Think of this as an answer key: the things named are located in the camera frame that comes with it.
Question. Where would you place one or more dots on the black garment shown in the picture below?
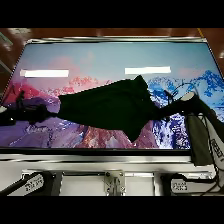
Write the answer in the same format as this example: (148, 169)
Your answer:
(110, 106)

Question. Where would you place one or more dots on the silver frame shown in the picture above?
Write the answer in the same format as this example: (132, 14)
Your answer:
(100, 166)

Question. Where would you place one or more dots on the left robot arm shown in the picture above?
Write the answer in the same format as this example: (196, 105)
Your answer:
(31, 115)

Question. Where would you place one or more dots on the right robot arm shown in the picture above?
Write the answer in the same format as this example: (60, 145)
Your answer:
(200, 108)

